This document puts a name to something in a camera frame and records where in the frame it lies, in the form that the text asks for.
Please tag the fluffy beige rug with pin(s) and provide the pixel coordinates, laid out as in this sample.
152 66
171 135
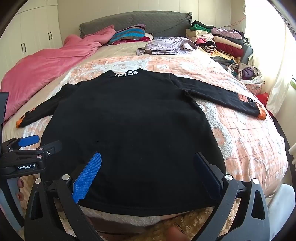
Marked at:
196 223

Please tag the cream wardrobe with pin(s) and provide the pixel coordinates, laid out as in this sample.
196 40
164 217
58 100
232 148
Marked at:
34 30

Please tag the person's left hand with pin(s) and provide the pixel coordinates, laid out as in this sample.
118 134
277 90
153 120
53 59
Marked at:
20 183

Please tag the pink quilt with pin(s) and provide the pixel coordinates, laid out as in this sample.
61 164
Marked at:
46 67

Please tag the cream curtain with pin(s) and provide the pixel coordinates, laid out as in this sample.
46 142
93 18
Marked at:
275 58

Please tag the stack of folded clothes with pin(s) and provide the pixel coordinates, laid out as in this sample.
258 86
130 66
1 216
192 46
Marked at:
222 41

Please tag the grey bench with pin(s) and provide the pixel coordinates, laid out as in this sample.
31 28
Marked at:
248 52

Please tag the magenta cloth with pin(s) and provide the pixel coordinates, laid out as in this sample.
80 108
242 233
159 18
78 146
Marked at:
143 38

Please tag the orange checked tufted blanket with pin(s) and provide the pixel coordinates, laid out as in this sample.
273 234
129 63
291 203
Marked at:
242 139

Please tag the white plastic object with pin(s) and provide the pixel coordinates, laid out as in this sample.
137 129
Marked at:
281 204

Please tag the striped pillow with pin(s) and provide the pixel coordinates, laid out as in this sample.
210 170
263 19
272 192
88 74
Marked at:
129 32

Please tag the black sweater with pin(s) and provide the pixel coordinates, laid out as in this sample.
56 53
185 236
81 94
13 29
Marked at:
129 115

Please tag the floral laundry basket with clothes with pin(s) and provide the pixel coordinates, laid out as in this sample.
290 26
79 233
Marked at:
248 74

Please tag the beige bed sheet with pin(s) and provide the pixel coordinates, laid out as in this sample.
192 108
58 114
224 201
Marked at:
120 49

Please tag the red plastic bag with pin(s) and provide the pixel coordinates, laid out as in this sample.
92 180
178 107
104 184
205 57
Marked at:
263 98

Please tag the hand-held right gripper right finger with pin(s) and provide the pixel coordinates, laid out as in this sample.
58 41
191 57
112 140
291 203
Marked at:
208 178

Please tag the lavender garment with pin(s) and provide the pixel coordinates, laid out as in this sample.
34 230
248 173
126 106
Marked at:
166 45

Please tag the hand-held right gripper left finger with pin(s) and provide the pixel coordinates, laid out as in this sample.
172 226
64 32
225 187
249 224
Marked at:
89 176

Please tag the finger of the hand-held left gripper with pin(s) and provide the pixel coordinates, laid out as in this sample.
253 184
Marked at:
29 140
52 148

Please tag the grey padded headboard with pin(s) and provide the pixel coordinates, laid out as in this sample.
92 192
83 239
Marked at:
161 23

